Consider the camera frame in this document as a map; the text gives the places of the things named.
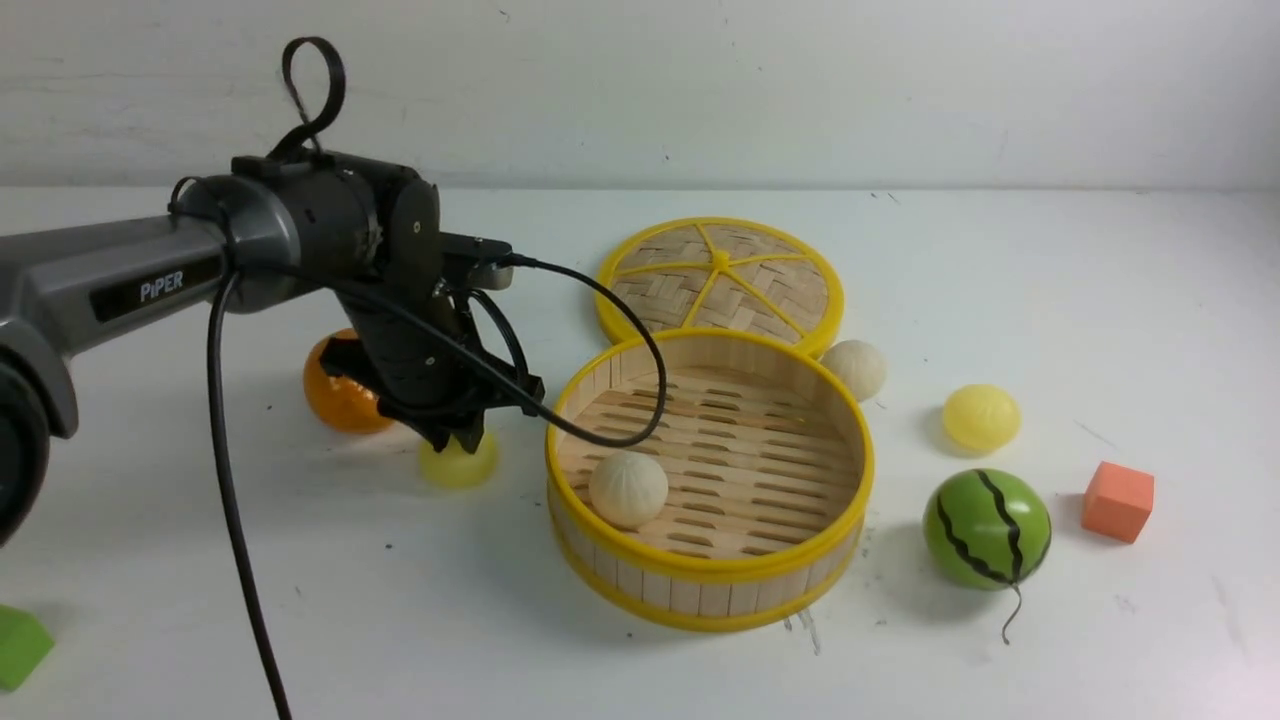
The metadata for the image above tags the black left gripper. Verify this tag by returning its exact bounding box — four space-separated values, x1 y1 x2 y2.
320 290 545 454

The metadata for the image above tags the yellow bun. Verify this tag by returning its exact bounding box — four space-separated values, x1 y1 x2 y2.
417 434 500 489
942 384 1021 454

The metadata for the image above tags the white bun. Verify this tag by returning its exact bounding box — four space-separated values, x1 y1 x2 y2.
820 340 888 402
588 451 669 529

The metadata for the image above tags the grey Piper robot arm left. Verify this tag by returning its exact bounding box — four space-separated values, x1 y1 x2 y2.
1 150 545 539

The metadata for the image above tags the woven bamboo steamer lid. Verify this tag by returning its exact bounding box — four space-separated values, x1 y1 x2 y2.
596 217 845 357

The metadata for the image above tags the bamboo steamer tray yellow rim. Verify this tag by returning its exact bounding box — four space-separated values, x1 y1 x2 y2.
545 328 876 632

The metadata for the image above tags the orange plastic tangerine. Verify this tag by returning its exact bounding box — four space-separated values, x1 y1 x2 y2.
302 327 396 436

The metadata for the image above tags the green foam block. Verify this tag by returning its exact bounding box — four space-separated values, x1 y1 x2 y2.
1 605 55 692

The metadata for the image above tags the green toy watermelon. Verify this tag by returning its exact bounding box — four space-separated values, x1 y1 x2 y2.
922 468 1053 644

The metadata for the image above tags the orange foam cube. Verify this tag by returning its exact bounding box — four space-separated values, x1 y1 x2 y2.
1080 461 1156 544

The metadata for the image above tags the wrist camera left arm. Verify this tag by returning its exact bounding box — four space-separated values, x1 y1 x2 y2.
438 232 515 291

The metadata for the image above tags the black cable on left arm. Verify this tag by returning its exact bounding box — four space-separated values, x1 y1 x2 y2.
168 36 669 720

